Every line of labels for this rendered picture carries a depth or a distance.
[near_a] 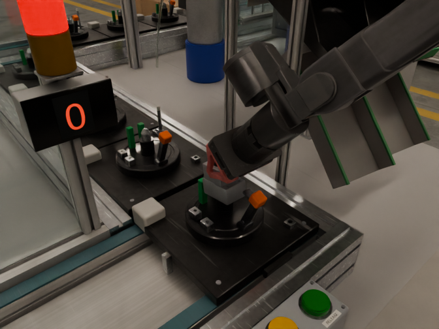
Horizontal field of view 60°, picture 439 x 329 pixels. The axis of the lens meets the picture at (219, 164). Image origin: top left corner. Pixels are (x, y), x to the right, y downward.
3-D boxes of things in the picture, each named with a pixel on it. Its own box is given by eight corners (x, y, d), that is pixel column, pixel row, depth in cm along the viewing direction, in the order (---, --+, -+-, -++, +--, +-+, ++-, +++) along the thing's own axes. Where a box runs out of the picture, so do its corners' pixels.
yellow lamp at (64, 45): (83, 70, 49) (75, 31, 47) (44, 79, 47) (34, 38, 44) (68, 60, 53) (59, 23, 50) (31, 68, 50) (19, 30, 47)
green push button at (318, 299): (334, 309, 55) (336, 301, 54) (317, 326, 53) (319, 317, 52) (311, 292, 58) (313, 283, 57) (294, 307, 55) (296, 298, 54)
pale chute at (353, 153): (379, 170, 79) (396, 164, 75) (332, 189, 73) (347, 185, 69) (326, 48, 82) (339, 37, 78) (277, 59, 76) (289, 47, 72)
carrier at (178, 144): (225, 171, 85) (225, 121, 78) (129, 218, 72) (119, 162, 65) (164, 131, 100) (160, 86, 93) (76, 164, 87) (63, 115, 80)
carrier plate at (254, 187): (318, 232, 69) (320, 223, 68) (217, 307, 56) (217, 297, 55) (229, 173, 84) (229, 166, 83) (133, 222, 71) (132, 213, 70)
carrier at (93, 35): (110, 42, 168) (106, 12, 161) (57, 53, 155) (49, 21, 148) (87, 31, 183) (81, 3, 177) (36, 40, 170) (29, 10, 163)
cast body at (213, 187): (247, 195, 64) (243, 158, 61) (227, 205, 62) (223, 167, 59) (215, 180, 70) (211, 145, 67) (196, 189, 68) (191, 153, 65)
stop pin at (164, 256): (173, 271, 64) (172, 255, 62) (167, 275, 64) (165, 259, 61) (168, 267, 65) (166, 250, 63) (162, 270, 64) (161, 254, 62)
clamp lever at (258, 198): (253, 223, 64) (268, 198, 58) (244, 228, 63) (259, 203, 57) (240, 207, 65) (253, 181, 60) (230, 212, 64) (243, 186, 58)
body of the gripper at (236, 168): (206, 142, 55) (228, 119, 49) (256, 122, 60) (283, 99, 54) (227, 182, 54) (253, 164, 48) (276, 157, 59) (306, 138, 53)
